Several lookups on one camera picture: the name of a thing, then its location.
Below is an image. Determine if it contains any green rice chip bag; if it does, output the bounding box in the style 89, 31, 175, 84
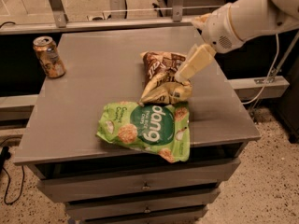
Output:
96, 102, 190, 163

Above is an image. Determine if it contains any black floor cable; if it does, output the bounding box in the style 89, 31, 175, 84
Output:
0, 137, 26, 205

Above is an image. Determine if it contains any grey metal rail frame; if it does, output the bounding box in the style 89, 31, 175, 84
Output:
0, 0, 228, 35

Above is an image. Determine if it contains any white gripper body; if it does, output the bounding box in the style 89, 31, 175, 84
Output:
201, 3, 243, 53

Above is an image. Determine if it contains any brown sea salt chip bag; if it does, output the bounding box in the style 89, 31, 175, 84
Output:
140, 51, 192, 105

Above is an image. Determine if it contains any white hanging cable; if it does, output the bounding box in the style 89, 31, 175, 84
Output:
241, 31, 281, 106

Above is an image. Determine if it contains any orange soda can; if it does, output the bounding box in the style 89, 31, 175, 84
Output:
33, 35, 66, 78

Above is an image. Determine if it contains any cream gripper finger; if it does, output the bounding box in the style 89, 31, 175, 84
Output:
175, 44, 216, 82
192, 13, 210, 30

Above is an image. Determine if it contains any grey drawer cabinet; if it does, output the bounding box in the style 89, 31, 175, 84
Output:
15, 27, 259, 224

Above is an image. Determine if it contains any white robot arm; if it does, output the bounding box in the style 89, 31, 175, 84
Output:
175, 0, 299, 82

